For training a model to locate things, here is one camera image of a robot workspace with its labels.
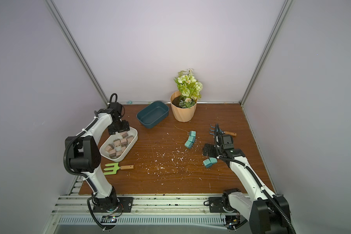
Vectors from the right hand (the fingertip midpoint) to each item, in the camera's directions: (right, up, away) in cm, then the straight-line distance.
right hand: (210, 148), depth 84 cm
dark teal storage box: (-40, +20, +29) cm, 53 cm away
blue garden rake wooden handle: (+18, +7, +17) cm, 25 cm away
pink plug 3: (-53, +4, +14) cm, 55 cm away
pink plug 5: (-60, -4, +5) cm, 61 cm away
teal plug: (-9, +7, +14) cm, 19 cm away
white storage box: (-61, -1, +11) cm, 62 cm away
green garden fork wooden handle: (-56, -12, +2) cm, 58 cm away
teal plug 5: (+3, -8, +3) cm, 9 cm away
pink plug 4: (-56, +2, +11) cm, 57 cm away
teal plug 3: (-12, +1, +11) cm, 16 cm away
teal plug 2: (-10, +4, +12) cm, 16 cm away
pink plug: (-60, +2, +11) cm, 61 cm away
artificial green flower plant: (-11, +37, +8) cm, 40 cm away
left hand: (-54, +11, +10) cm, 56 cm away
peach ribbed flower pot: (-17, +21, +14) cm, 30 cm away
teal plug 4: (-1, -9, +2) cm, 9 cm away
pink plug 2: (-56, +6, +14) cm, 58 cm away
